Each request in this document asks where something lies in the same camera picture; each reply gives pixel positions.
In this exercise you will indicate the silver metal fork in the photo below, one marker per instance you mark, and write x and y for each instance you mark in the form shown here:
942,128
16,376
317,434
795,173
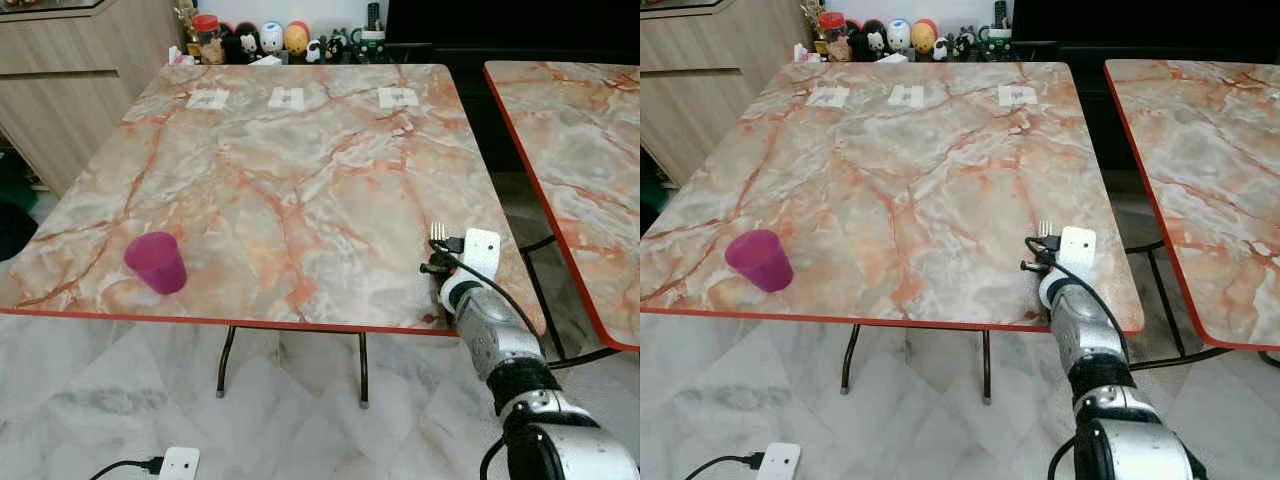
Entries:
1046,230
437,232

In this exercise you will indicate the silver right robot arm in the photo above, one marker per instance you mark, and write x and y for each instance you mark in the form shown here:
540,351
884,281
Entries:
505,345
1095,345

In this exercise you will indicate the black metal table leg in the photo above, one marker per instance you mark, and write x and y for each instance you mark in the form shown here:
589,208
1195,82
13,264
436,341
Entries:
851,358
363,370
986,366
226,360

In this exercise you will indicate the white paper tag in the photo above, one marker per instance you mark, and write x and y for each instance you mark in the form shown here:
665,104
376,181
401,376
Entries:
828,96
1017,94
398,96
907,95
287,97
208,98

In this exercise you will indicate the dark green bag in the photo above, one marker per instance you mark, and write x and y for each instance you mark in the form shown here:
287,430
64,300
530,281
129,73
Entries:
650,185
14,205

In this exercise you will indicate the green white mug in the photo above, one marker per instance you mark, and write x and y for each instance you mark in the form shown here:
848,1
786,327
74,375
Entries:
372,43
996,41

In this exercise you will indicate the small black figurine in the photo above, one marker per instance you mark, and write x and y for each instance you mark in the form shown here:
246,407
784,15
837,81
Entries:
962,46
335,48

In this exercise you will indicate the small panda figurine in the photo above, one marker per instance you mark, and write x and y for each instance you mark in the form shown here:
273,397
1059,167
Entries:
941,48
314,51

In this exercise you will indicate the black television cabinet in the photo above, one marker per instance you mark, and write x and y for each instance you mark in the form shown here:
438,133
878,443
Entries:
510,25
1140,22

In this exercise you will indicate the black remote control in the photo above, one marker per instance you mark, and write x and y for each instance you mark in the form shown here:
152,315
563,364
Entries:
372,15
1000,13

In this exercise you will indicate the yellow round figurine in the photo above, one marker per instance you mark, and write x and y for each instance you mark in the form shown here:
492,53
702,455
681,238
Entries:
924,36
297,38

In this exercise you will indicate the white blue round figurine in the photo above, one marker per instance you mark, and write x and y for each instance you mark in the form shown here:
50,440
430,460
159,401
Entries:
272,36
899,34

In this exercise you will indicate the purple plastic cup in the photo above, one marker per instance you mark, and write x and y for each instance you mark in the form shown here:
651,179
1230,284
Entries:
760,260
157,262

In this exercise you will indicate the red lidded snack jar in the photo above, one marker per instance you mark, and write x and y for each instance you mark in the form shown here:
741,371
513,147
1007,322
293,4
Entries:
206,40
833,37

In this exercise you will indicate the light wooden cabinet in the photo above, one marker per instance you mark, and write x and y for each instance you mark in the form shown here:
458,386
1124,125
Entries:
710,75
70,80

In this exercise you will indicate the white power strip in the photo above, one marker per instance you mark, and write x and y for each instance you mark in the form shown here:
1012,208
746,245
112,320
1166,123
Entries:
779,461
180,464

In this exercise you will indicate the gold trophy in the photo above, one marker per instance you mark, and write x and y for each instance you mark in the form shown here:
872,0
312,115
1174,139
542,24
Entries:
810,16
185,20

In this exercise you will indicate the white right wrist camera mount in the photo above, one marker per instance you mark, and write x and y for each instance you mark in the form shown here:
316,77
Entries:
1078,244
482,250

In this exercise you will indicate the black folding table frame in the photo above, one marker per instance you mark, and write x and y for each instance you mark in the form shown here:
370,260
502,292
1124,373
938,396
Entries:
1165,300
545,300

